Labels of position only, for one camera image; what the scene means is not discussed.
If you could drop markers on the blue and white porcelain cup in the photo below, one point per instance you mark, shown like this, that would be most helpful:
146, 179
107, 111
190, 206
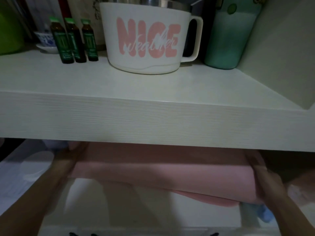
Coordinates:
45, 38

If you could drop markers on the person's left hand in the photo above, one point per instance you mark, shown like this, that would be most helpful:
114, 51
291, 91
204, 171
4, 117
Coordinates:
73, 157

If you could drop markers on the person's right forearm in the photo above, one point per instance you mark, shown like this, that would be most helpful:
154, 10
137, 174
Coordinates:
288, 208

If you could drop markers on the person's right hand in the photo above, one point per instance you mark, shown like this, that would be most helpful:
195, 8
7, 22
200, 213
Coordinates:
264, 176

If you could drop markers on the blue and white saucer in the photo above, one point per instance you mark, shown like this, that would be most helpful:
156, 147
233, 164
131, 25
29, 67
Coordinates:
46, 48

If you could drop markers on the light blue cloth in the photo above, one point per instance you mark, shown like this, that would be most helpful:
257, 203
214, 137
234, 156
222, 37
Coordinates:
256, 212

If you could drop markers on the dark glass bottle green cap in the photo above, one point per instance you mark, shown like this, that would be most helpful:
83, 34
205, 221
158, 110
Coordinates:
89, 40
61, 40
75, 40

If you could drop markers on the teal tumbler cup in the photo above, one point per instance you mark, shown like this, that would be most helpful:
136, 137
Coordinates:
228, 34

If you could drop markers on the white mug with pink lettering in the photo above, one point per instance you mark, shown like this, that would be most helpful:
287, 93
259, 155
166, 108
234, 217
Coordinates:
147, 36

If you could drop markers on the person's left forearm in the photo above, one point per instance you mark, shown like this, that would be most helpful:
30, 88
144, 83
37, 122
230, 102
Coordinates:
32, 201

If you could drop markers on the person's right fingers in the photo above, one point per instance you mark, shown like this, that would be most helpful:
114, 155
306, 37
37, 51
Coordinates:
256, 169

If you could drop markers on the pink cloth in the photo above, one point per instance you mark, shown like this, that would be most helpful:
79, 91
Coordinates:
162, 174

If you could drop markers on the green plastic container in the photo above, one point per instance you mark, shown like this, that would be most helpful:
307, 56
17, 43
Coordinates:
9, 24

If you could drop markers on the white wooden shelf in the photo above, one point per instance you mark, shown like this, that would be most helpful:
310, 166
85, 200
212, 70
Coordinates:
157, 108

